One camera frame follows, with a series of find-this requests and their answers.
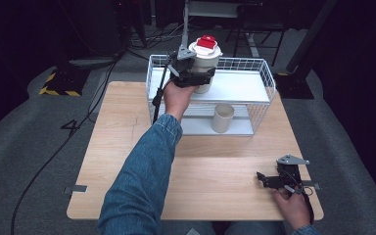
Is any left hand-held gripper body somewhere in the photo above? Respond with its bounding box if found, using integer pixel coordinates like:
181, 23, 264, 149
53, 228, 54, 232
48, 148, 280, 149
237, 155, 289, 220
167, 45, 198, 88

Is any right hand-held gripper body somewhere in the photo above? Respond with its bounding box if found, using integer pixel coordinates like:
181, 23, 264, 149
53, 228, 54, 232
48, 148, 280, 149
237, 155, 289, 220
275, 154, 311, 194

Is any white lidded cup red label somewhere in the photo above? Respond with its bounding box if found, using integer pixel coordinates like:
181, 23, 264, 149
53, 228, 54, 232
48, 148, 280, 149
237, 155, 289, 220
188, 34, 224, 95

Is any white wire shelf rack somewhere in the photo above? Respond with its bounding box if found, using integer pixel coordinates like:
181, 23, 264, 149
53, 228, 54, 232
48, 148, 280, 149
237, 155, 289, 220
145, 54, 277, 137

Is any white paper cup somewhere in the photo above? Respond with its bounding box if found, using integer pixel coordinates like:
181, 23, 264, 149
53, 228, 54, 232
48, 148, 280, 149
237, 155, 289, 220
211, 103, 236, 134

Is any person's right hand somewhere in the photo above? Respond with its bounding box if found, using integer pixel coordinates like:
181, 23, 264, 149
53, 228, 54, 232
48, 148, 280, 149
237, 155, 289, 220
269, 187, 313, 231

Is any person's left hand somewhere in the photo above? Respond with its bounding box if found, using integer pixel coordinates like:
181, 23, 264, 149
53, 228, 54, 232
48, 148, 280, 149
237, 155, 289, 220
162, 79, 199, 123

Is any grey tape strip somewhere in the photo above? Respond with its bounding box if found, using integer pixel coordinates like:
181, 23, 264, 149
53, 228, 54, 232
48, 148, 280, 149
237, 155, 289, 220
64, 184, 88, 194
301, 180, 321, 191

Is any black stand with base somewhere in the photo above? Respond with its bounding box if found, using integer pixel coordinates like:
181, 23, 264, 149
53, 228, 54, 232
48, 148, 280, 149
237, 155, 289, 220
273, 0, 338, 100

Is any yellow black striped stand base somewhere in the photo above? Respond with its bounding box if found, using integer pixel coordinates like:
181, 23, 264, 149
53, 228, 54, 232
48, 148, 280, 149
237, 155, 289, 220
38, 67, 91, 98

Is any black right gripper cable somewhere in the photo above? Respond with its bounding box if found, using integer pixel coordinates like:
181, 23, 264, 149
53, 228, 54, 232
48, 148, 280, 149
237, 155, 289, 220
299, 184, 316, 225

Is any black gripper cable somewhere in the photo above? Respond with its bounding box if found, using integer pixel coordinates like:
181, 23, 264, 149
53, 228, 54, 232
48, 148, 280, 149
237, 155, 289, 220
152, 60, 173, 125
299, 184, 316, 225

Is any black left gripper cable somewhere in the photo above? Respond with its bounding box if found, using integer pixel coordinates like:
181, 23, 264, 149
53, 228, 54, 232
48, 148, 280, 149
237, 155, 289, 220
152, 60, 173, 125

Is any bundle of floor cables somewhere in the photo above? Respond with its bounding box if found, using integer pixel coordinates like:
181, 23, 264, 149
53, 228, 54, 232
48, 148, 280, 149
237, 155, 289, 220
126, 22, 184, 51

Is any white desk frame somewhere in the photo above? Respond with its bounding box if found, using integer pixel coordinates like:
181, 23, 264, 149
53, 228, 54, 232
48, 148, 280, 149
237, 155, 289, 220
179, 0, 243, 55

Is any black metal chair frame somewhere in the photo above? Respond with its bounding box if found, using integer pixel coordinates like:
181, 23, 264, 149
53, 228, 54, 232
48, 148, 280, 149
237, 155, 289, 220
225, 2, 290, 67

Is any long black floor cable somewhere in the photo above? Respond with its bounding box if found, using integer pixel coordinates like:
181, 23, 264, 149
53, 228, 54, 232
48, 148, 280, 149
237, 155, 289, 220
10, 58, 118, 235

